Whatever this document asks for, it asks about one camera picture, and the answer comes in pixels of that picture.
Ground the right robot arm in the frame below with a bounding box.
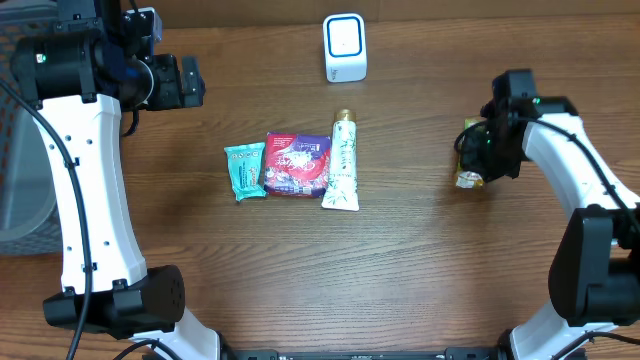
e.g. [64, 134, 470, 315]
[445, 69, 639, 360]

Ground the green snack packet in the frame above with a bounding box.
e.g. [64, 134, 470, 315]
[454, 135, 485, 189]

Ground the white barcode scanner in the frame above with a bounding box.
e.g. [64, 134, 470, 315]
[322, 13, 368, 83]

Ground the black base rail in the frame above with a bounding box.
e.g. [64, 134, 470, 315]
[220, 347, 511, 360]

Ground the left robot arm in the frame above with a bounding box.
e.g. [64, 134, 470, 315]
[6, 0, 232, 360]

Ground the red purple pad pack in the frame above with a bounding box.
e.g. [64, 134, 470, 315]
[264, 133, 331, 198]

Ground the teal wipes packet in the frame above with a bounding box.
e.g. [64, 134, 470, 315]
[224, 142, 267, 202]

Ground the grey plastic basket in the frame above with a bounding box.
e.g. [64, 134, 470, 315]
[1, 0, 62, 256]

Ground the white tube gold cap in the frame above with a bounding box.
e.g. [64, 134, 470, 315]
[321, 109, 359, 211]

